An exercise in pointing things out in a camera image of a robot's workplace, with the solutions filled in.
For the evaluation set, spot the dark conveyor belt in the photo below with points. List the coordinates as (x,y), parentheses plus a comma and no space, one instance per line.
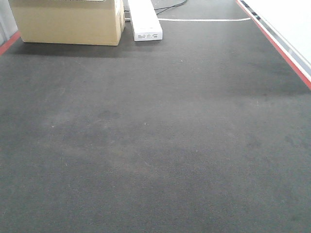
(205,131)

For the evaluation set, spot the red conveyor frame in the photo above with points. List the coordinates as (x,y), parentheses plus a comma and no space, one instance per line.
(288,53)

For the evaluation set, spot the long white box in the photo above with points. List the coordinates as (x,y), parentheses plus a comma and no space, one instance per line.
(144,21)

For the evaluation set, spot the cardboard box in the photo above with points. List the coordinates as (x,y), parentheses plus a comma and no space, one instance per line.
(85,22)

